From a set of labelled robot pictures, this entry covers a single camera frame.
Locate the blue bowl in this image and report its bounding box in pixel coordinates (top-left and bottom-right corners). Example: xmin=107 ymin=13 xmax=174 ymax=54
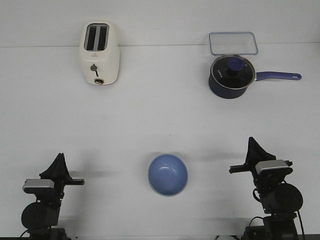
xmin=147 ymin=154 xmax=189 ymax=197

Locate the clear container blue rim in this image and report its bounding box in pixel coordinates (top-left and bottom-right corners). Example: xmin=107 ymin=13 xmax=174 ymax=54
xmin=208 ymin=31 xmax=259 ymax=56

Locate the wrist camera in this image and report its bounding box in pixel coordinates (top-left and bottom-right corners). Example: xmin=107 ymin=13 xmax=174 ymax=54
xmin=22 ymin=179 xmax=55 ymax=194
xmin=255 ymin=159 xmax=293 ymax=175

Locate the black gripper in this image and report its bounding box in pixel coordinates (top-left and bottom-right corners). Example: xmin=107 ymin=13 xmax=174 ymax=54
xmin=38 ymin=152 xmax=85 ymax=200
xmin=229 ymin=136 xmax=293 ymax=185

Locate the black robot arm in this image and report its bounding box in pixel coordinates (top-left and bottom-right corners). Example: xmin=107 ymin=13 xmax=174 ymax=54
xmin=21 ymin=152 xmax=251 ymax=239
xmin=229 ymin=136 xmax=304 ymax=240

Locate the glass pot lid blue knob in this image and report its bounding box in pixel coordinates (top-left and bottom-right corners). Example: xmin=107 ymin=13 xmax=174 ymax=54
xmin=210 ymin=54 xmax=256 ymax=80

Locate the white two-slot toaster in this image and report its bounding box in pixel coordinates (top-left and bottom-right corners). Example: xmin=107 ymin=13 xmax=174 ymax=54
xmin=79 ymin=20 xmax=120 ymax=86

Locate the dark blue saucepan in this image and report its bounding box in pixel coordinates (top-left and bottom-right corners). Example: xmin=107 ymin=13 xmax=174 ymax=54
xmin=208 ymin=71 xmax=302 ymax=99

